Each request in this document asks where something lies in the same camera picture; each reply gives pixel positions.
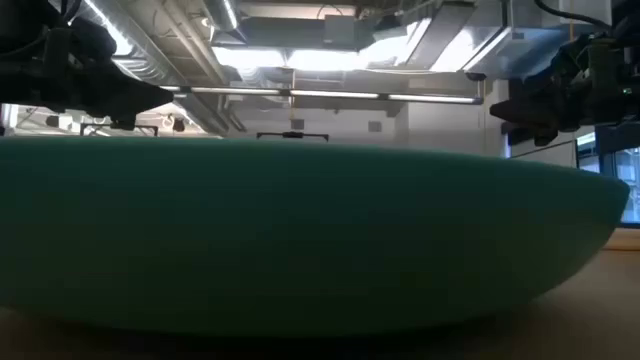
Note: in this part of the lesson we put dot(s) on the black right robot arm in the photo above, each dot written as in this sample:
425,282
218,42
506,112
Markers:
627,15

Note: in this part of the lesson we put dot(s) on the teal green plastic plate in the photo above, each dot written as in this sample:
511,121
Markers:
300,235

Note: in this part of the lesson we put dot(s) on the silver ventilation duct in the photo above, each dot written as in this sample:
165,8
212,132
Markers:
150,45

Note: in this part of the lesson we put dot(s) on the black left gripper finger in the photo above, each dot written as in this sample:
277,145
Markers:
150,97

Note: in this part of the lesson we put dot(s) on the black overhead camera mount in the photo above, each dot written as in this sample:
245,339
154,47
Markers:
292,135

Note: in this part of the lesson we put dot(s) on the glass window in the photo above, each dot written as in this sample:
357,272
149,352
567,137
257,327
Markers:
627,185

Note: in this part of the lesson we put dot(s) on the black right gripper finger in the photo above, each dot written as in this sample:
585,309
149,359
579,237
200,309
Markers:
530,117

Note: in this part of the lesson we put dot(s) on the long linear ceiling light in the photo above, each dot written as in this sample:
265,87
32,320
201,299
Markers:
330,94

